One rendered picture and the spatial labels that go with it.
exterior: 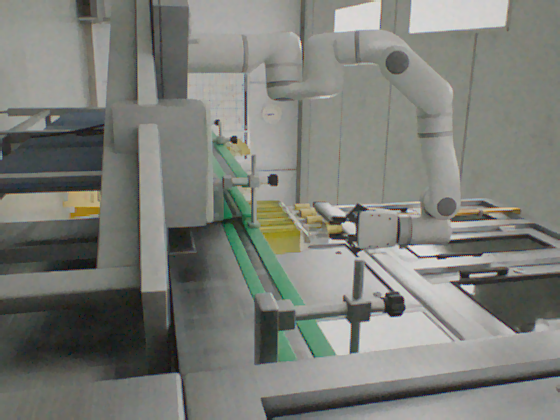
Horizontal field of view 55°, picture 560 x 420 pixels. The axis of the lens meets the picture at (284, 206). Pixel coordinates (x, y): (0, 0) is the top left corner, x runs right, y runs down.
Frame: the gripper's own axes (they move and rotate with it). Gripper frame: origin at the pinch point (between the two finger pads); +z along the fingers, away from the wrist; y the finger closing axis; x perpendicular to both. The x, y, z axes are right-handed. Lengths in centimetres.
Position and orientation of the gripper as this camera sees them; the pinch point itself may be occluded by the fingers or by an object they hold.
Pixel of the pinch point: (336, 227)
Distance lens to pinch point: 137.6
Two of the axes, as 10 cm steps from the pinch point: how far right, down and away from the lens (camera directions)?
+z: -10.0, -0.2, 0.2
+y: 0.2, -9.6, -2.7
